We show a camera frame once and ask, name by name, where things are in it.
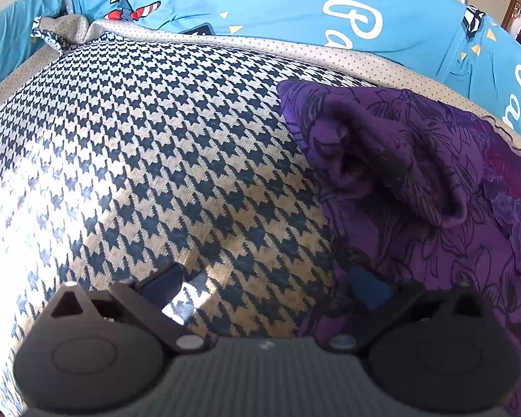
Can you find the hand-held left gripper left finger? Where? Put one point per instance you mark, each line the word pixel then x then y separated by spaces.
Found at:
pixel 163 286

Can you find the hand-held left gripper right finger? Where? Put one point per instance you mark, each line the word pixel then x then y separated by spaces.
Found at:
pixel 371 289

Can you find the purple floral shirt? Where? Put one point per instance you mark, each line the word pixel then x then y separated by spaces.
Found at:
pixel 417 182

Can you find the houndstooth bed mat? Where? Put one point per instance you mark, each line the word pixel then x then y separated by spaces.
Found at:
pixel 134 139

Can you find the beige dotted bed sheet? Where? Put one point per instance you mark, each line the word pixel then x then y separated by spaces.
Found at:
pixel 286 47

